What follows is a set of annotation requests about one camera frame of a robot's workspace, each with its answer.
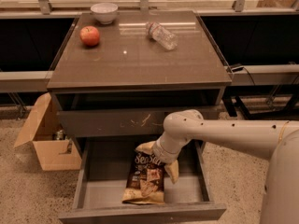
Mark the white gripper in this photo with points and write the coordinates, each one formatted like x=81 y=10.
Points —
x=163 y=154

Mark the brown sea salt chip bag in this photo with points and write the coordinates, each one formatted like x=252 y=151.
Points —
x=145 y=182

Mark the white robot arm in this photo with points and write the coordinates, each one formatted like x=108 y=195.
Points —
x=274 y=140

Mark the closed grey top drawer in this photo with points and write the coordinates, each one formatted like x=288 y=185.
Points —
x=115 y=122

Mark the open grey middle drawer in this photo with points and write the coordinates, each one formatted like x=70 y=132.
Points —
x=102 y=179

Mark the grey drawer cabinet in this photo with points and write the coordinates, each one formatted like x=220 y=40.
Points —
x=129 y=70

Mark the black wheeled stand leg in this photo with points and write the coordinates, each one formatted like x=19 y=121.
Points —
x=235 y=103

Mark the open cardboard box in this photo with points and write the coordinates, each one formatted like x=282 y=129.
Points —
x=44 y=132

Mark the clear plastic water bottle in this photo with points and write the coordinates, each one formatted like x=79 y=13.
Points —
x=164 y=37

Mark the red apple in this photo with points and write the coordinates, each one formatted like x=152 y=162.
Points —
x=89 y=35

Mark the white ceramic bowl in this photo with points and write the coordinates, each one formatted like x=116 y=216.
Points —
x=105 y=13

